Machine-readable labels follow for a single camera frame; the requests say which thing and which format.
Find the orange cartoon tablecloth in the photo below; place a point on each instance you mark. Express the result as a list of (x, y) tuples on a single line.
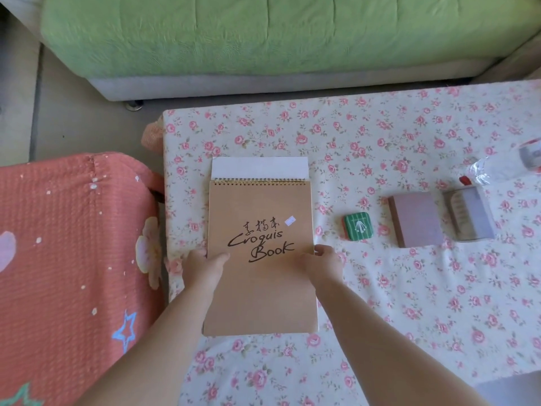
[(63, 270)]

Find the beige patterned curtain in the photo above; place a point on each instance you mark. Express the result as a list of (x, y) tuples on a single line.
[(520, 63)]

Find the green cushioned white sofa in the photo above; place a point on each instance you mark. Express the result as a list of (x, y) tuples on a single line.
[(253, 33)]

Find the brown spiral sketchbook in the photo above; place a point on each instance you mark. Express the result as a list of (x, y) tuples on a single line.
[(262, 300)]

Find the person's left hand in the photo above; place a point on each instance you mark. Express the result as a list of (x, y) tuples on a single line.
[(200, 270)]

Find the clear water bottle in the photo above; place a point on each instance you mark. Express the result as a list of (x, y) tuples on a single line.
[(503, 164)]

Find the floral pink-frilled tablecloth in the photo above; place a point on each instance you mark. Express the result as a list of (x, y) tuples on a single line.
[(422, 291)]

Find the person's right forearm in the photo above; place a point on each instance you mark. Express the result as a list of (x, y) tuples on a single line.
[(389, 355)]

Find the person's left forearm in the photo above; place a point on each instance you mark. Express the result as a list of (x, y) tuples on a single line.
[(152, 355)]

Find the green striped tin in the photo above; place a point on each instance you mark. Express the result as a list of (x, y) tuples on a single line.
[(357, 226)]

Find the person's right hand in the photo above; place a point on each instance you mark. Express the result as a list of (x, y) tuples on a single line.
[(327, 266)]

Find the small brown notebook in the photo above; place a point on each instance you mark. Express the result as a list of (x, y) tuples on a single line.
[(418, 219)]

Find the small wooden box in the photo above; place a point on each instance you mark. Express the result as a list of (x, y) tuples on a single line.
[(469, 213)]

